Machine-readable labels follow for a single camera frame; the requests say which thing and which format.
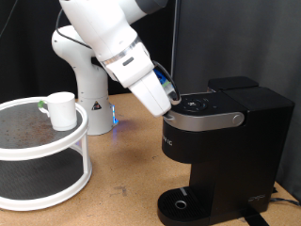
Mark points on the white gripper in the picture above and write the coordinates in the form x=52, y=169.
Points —
x=153, y=97

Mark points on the black Keurig coffee machine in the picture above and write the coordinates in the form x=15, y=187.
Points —
x=250, y=141

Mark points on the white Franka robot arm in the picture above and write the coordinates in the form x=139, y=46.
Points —
x=94, y=31

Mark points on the grey backdrop curtain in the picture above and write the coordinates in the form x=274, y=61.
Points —
x=250, y=37

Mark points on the white two-tier turntable shelf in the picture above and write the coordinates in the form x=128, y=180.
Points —
x=31, y=132

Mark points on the black backdrop curtain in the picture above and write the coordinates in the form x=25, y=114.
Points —
x=25, y=69

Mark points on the black tape strip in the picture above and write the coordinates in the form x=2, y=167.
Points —
x=255, y=219

